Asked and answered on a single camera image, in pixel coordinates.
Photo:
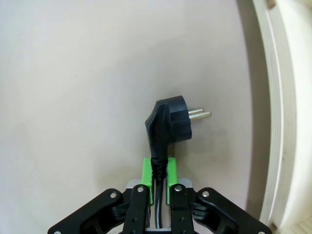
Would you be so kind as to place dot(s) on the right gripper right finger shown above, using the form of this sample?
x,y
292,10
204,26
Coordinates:
x,y
181,209

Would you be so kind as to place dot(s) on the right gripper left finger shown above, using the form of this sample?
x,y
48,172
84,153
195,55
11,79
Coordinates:
x,y
136,209

